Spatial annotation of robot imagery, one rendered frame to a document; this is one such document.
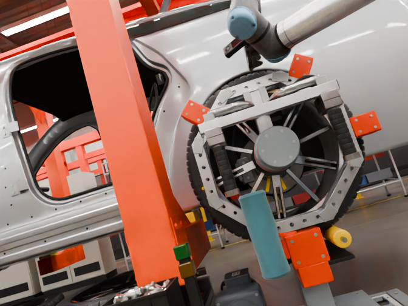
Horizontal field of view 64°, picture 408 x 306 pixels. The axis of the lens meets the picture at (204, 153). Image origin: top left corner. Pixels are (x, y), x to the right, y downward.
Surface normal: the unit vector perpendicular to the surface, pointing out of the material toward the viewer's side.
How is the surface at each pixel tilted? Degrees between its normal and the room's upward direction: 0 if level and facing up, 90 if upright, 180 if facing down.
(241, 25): 140
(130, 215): 90
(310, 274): 90
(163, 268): 90
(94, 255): 90
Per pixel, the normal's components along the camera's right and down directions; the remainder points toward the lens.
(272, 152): -0.14, -0.11
